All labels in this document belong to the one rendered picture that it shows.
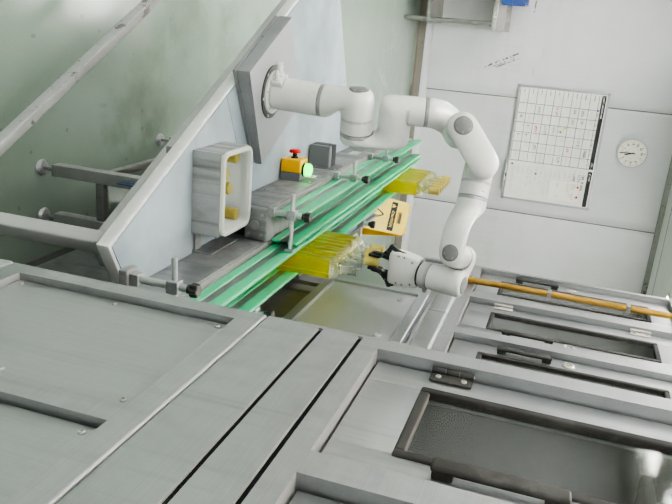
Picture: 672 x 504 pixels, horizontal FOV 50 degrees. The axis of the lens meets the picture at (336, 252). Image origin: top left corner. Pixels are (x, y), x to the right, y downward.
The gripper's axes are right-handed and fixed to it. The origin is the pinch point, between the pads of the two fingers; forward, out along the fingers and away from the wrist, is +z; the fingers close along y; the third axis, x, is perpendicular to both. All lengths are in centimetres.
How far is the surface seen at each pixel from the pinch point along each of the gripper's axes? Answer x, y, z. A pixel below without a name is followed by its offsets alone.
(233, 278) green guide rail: 50, 4, 13
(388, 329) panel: 15.8, -12.5, -14.6
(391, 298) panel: -5.6, -12.6, -3.8
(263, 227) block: 25.1, 10.4, 23.5
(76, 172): 31, 14, 97
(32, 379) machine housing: 132, 24, -24
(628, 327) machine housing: -45, -16, -67
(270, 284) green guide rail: 31.2, -3.0, 15.4
